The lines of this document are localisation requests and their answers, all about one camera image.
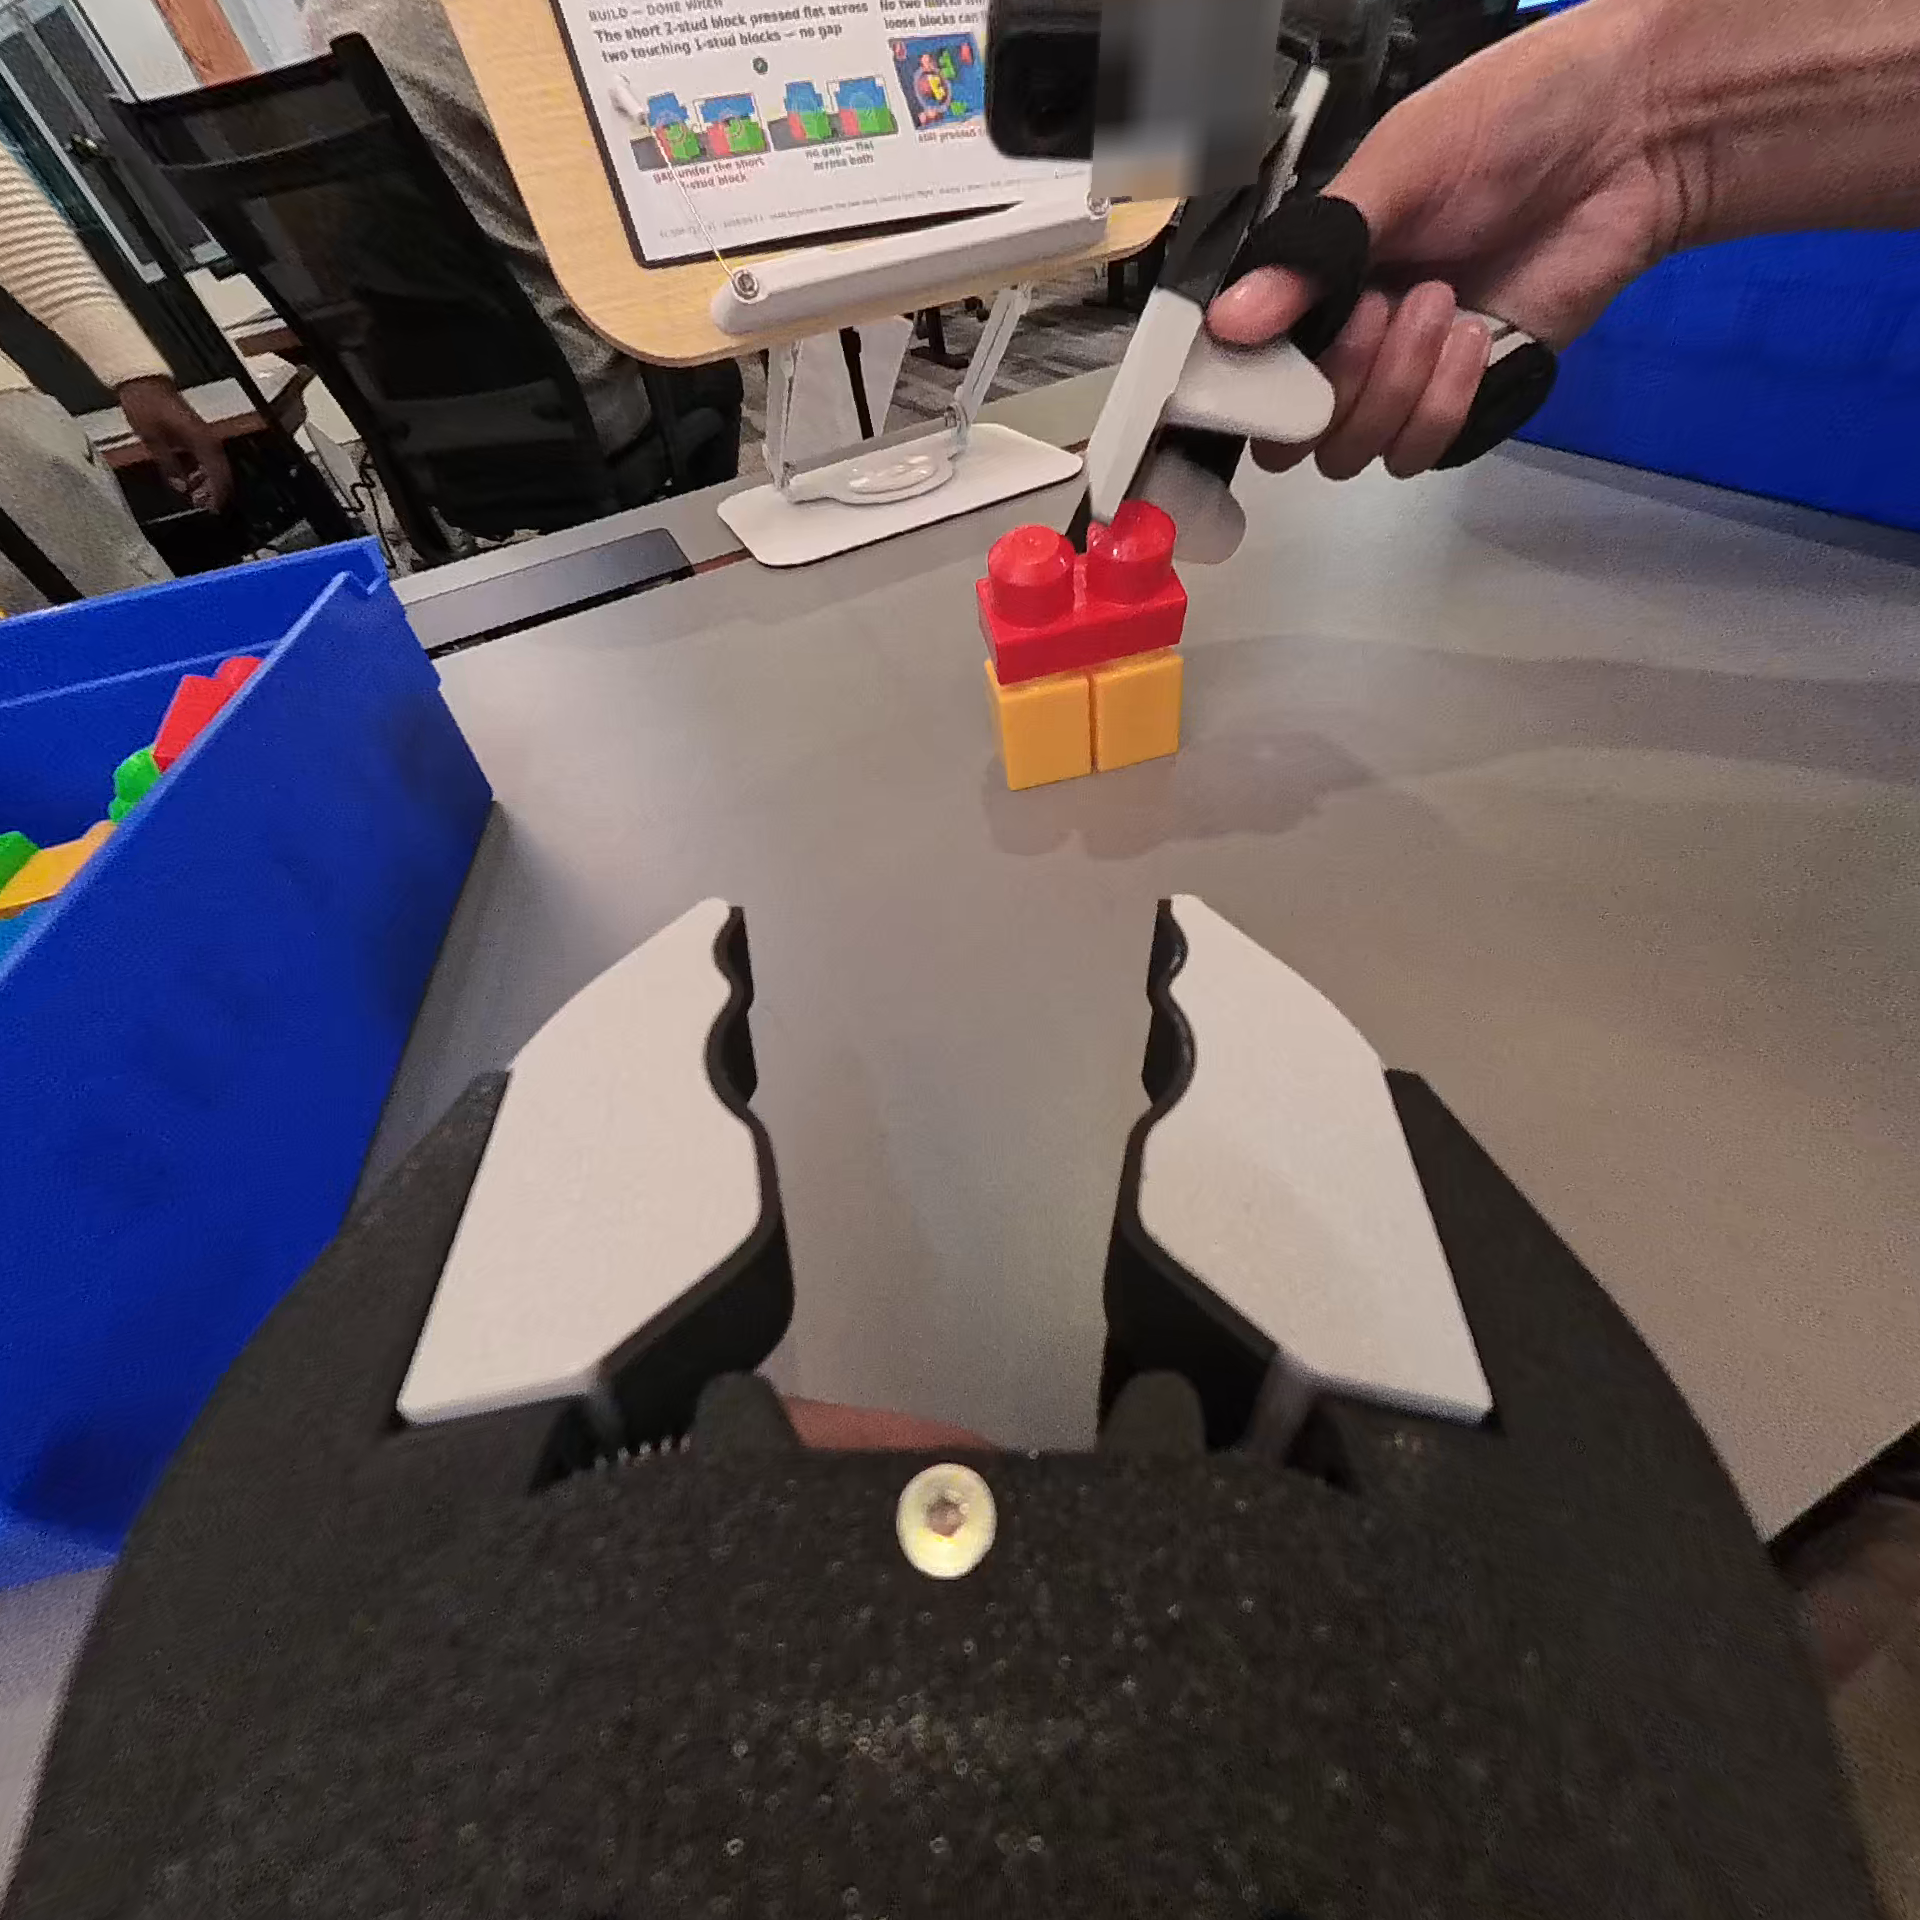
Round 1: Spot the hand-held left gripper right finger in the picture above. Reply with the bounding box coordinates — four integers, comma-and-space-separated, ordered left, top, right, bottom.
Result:
1101, 896, 1496, 1430

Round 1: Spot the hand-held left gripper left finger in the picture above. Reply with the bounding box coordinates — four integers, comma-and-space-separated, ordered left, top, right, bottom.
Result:
398, 900, 798, 1430

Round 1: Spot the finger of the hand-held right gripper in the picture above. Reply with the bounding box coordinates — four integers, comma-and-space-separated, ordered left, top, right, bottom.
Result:
1157, 337, 1338, 572
1074, 188, 1261, 542

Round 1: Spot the red two-stud toy block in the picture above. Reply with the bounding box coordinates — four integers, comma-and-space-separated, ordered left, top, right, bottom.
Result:
977, 504, 1191, 686

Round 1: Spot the yellow toy building block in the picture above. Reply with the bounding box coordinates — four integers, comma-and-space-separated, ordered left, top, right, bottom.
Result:
1087, 651, 1185, 773
986, 667, 1100, 793

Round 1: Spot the blue plastic bin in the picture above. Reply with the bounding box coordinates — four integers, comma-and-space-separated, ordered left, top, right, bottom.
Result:
0, 542, 496, 1586
1516, 227, 1920, 537

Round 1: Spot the pile of colourful toy blocks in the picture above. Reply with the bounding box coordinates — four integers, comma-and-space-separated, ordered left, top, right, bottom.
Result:
0, 656, 265, 916

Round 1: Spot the person's right forearm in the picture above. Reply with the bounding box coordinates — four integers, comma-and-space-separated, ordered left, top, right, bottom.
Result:
1637, 0, 1920, 257

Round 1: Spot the person's right hand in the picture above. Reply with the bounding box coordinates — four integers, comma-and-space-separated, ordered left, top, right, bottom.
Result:
1199, 0, 1695, 482

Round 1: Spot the printed instruction sheet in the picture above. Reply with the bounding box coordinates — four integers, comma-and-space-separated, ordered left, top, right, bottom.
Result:
554, 0, 1007, 265

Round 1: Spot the wooden display board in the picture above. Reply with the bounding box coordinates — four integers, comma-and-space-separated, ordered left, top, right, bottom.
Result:
446, 0, 1185, 369

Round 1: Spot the black flat panel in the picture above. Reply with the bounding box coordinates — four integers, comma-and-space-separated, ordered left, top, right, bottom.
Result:
390, 526, 697, 656

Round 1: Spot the black office chair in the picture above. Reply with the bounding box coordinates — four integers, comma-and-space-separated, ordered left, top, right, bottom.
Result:
114, 32, 752, 572

